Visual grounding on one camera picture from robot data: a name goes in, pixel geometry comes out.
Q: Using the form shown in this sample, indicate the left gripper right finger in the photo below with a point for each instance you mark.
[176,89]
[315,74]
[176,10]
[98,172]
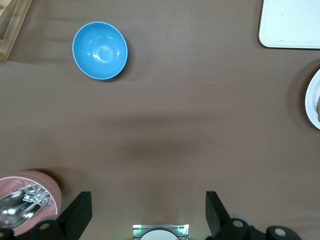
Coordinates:
[220,220]

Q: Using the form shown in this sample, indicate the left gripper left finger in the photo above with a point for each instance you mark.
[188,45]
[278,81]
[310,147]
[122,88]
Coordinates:
[75,217]

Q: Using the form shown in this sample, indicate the white round plate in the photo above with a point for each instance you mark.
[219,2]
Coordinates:
[311,100]

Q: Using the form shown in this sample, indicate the pink bowl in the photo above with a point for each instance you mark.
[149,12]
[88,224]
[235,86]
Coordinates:
[53,192]

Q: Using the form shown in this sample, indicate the clear ice cubes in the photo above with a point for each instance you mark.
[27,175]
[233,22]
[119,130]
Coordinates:
[35,196]

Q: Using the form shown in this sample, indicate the metal scoop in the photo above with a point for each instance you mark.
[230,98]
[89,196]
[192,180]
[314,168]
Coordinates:
[12,212]

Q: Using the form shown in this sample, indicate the blue bowl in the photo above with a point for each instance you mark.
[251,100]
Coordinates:
[100,50]

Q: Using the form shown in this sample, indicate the wooden mug rack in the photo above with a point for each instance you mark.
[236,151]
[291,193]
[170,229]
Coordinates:
[12,27]

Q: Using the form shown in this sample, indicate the cream bear print tray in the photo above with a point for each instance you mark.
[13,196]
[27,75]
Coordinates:
[290,22]

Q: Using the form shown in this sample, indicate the aluminium arm base plate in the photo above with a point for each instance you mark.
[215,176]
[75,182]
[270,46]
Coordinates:
[136,231]

